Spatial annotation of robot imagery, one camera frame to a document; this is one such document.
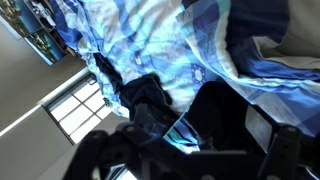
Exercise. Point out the black clothing pile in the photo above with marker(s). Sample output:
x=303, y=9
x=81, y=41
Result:
x=143, y=91

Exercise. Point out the window with dark frame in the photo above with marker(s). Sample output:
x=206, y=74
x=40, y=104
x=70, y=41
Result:
x=80, y=110

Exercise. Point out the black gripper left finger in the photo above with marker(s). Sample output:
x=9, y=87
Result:
x=96, y=150

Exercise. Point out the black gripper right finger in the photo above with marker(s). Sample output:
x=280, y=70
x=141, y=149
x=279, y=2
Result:
x=286, y=146

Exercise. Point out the blue checked blanket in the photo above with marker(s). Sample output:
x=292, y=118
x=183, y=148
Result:
x=166, y=40

